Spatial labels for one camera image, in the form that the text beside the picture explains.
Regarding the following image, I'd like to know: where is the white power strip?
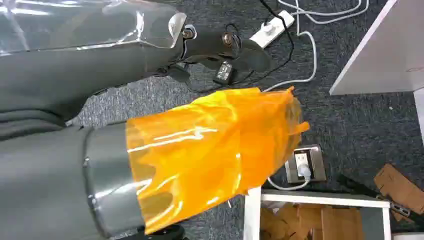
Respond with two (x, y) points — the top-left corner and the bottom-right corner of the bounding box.
(249, 9), (296, 49)

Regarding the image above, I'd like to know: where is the brown cardboard piece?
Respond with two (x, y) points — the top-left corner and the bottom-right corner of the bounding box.
(373, 163), (424, 216)

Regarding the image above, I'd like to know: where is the white plug with cable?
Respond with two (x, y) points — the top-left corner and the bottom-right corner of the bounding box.
(266, 152), (313, 192)

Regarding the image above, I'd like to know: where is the black power adapter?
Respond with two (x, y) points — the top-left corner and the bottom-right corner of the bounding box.
(213, 60), (235, 84)

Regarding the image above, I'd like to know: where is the white metal frame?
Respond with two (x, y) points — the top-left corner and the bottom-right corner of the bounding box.
(243, 187), (392, 240)

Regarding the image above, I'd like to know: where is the flattened cardboard stack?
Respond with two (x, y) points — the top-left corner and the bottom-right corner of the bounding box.
(259, 202), (366, 240)

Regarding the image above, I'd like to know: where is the white cable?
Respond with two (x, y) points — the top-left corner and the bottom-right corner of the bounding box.
(263, 0), (371, 93)

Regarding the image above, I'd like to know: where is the metal floor socket box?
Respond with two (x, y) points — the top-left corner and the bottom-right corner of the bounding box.
(284, 144), (328, 184)

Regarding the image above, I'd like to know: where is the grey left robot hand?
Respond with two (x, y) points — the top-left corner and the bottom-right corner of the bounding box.
(0, 0), (311, 240)

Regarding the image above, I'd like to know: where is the white desk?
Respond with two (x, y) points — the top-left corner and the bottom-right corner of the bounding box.
(329, 0), (424, 147)

